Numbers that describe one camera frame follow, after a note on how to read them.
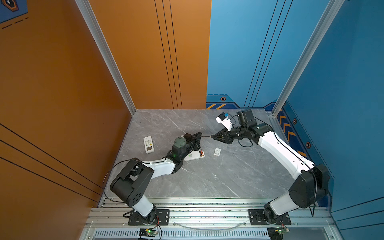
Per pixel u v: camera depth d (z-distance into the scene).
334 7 0.70
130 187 0.45
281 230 0.70
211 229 0.70
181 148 0.67
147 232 0.71
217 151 0.96
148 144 0.99
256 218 0.72
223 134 0.70
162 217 0.74
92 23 0.74
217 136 0.74
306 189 0.42
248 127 0.62
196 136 0.78
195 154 0.94
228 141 0.68
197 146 0.78
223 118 0.68
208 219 0.74
